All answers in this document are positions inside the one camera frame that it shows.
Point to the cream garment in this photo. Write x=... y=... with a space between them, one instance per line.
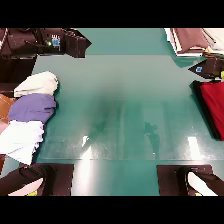
x=37 y=84

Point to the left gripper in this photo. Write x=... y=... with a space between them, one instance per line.
x=77 y=43

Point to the white folded garment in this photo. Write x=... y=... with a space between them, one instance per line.
x=215 y=37

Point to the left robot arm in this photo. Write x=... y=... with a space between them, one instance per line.
x=20 y=41

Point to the purple garment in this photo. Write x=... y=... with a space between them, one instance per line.
x=32 y=107

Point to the brown garment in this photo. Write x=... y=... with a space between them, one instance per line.
x=5 y=107

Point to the red garment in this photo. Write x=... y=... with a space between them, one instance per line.
x=215 y=106

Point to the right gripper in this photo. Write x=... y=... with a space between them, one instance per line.
x=206 y=68

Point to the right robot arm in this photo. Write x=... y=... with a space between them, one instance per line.
x=200 y=176

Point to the maroon folded garment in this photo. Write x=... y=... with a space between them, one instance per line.
x=191 y=38

